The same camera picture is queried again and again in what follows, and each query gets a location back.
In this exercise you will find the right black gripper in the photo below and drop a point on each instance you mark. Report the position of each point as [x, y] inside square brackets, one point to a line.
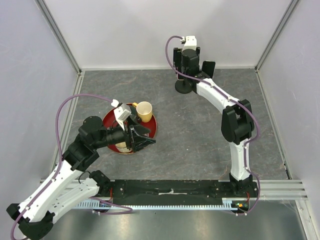
[177, 55]

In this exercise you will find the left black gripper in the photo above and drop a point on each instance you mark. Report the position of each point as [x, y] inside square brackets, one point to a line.
[136, 143]

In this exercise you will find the blue-edged black phone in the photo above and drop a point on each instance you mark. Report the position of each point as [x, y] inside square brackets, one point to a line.
[208, 67]

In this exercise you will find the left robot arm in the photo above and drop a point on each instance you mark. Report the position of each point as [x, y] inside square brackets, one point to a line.
[36, 215]

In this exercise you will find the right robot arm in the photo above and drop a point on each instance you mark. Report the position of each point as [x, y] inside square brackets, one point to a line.
[237, 124]

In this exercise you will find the cream cup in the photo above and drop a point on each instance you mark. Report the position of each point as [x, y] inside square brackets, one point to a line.
[123, 148]

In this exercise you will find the yellow mug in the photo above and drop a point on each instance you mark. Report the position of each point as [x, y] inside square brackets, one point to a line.
[144, 110]

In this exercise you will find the red round tray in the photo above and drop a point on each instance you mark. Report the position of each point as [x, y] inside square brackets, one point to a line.
[109, 119]

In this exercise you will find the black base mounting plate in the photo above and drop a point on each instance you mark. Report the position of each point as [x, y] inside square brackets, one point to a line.
[184, 192]

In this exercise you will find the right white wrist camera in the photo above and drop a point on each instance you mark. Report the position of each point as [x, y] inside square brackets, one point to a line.
[189, 43]

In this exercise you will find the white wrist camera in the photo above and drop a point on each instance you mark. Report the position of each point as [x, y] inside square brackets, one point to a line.
[121, 112]
[189, 43]

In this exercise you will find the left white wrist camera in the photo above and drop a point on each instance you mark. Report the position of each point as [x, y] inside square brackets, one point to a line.
[121, 112]

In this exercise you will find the light blue cable duct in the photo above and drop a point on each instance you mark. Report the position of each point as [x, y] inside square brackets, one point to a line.
[226, 205]

